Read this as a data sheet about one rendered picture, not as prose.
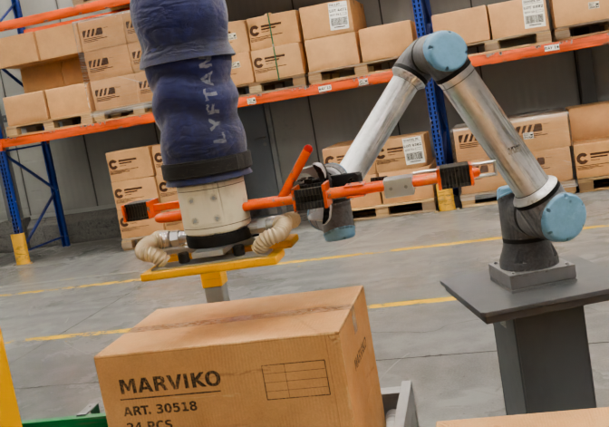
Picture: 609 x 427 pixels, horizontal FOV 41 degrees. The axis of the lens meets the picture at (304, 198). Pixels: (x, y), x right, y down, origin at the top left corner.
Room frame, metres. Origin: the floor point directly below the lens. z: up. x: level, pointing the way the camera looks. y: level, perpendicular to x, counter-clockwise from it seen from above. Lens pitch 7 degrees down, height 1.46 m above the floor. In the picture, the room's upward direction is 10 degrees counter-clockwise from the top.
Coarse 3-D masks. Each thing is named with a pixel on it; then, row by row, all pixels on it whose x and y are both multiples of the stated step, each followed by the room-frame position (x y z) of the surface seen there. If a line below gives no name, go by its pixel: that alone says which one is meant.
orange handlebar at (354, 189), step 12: (420, 180) 1.92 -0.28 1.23; (432, 180) 1.91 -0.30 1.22; (336, 192) 1.96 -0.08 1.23; (348, 192) 1.95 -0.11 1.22; (360, 192) 1.95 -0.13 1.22; (372, 192) 1.95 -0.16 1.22; (156, 204) 2.34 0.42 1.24; (168, 204) 2.33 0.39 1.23; (252, 204) 2.00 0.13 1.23; (264, 204) 1.99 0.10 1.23; (276, 204) 1.98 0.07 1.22; (288, 204) 1.98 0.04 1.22; (156, 216) 2.06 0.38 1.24; (168, 216) 2.04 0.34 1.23; (180, 216) 2.03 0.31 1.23
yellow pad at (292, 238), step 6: (258, 234) 2.11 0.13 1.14; (294, 234) 2.14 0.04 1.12; (288, 240) 2.06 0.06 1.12; (294, 240) 2.09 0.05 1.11; (246, 246) 2.08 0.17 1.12; (276, 246) 2.06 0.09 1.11; (282, 246) 2.06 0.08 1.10; (288, 246) 2.06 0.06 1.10; (192, 252) 2.12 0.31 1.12; (174, 258) 2.12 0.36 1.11
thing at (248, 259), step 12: (180, 252) 1.97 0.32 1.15; (240, 252) 1.93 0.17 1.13; (252, 252) 1.95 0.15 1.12; (276, 252) 1.92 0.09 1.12; (168, 264) 1.98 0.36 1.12; (180, 264) 1.95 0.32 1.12; (192, 264) 1.93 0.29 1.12; (204, 264) 1.92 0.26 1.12; (216, 264) 1.90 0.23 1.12; (228, 264) 1.89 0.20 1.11; (240, 264) 1.89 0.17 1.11; (252, 264) 1.88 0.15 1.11; (264, 264) 1.88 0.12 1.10; (144, 276) 1.93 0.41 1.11; (156, 276) 1.93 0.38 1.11; (168, 276) 1.92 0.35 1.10; (180, 276) 1.92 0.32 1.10
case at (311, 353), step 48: (336, 288) 2.15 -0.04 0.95; (144, 336) 2.00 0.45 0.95; (192, 336) 1.92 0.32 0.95; (240, 336) 1.85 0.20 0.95; (288, 336) 1.78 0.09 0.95; (336, 336) 1.76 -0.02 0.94; (144, 384) 1.87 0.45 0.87; (192, 384) 1.84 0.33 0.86; (240, 384) 1.81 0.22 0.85; (288, 384) 1.79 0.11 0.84; (336, 384) 1.76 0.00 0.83
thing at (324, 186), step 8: (312, 184) 2.04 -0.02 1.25; (320, 184) 2.03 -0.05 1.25; (328, 184) 2.01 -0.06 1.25; (296, 192) 1.95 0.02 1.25; (304, 192) 1.95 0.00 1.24; (312, 192) 1.95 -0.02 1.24; (320, 192) 1.94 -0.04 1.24; (296, 200) 1.96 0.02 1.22; (304, 200) 1.96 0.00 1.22; (312, 200) 1.96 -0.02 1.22; (320, 200) 1.94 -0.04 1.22; (328, 200) 1.97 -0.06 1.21; (296, 208) 1.96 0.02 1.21; (304, 208) 1.95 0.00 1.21; (312, 208) 1.95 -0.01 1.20
